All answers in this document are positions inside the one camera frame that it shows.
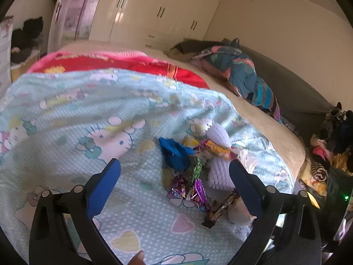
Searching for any yellow cartoon blanket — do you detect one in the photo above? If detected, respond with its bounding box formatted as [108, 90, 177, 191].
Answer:
[298, 155, 353, 196]

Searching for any grey patterned cloth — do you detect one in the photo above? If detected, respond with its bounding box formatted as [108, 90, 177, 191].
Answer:
[280, 116, 300, 136]

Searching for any blue wrapper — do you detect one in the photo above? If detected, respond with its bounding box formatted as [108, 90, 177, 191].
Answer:
[158, 137, 195, 172]

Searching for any bed with beige cover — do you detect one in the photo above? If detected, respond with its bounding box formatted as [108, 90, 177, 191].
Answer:
[54, 40, 306, 183]

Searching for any clear plastic bag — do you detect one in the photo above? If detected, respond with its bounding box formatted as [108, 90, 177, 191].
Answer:
[237, 149, 258, 174]

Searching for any light pink cloth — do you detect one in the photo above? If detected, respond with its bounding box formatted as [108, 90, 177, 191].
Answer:
[332, 218, 353, 243]

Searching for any teal floral bedding pile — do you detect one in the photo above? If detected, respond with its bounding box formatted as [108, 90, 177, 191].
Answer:
[192, 39, 258, 97]

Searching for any person's left hand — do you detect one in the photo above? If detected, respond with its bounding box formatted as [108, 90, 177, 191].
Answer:
[128, 250, 145, 265]

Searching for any green foil wrapper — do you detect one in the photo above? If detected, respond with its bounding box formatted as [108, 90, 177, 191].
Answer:
[190, 157, 203, 184]

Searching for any pink cartoon door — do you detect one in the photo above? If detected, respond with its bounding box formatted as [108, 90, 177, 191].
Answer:
[48, 0, 107, 51]

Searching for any white drawer unit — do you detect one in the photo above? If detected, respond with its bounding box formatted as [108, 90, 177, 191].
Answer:
[0, 17, 14, 89]

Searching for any black clothes pile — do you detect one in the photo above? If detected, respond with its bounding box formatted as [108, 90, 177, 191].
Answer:
[11, 17, 45, 64]

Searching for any brown chocolate bar wrapper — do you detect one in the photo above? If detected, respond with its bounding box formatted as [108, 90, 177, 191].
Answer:
[201, 190, 240, 228]

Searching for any black stuffed toy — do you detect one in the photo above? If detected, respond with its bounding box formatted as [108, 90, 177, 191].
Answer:
[321, 102, 353, 155]

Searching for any dark brown cloth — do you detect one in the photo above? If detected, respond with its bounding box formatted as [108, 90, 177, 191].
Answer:
[169, 40, 221, 57]

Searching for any purple foil wrapper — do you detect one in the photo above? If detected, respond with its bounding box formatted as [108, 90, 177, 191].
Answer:
[171, 175, 189, 199]
[189, 179, 210, 212]

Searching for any red and pink blanket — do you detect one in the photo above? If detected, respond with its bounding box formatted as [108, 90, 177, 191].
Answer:
[26, 50, 211, 90]

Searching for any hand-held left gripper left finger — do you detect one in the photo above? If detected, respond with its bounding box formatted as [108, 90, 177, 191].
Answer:
[29, 158, 123, 265]

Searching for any yellow and orange snack wrapper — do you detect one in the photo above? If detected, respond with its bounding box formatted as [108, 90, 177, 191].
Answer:
[205, 139, 238, 161]

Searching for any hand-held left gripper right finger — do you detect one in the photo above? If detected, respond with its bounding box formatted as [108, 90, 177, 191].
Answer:
[228, 159, 323, 265]

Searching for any white tissue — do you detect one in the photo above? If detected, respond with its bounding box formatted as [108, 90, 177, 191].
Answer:
[229, 199, 258, 227]

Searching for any brown striped knitted cloth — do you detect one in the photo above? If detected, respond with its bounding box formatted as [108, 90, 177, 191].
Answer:
[312, 161, 330, 183]

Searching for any grey upholstered headboard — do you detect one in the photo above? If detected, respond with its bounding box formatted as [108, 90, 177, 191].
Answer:
[221, 40, 335, 144]

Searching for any cream glossy wardrobe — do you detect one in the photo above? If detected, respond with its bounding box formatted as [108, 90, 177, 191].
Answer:
[88, 0, 227, 50]

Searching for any light blue cartoon printed blanket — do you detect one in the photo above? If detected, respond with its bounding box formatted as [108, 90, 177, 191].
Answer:
[0, 68, 297, 265]

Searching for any striped colourful cloth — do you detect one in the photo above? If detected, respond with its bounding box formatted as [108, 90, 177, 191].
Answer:
[248, 77, 282, 119]

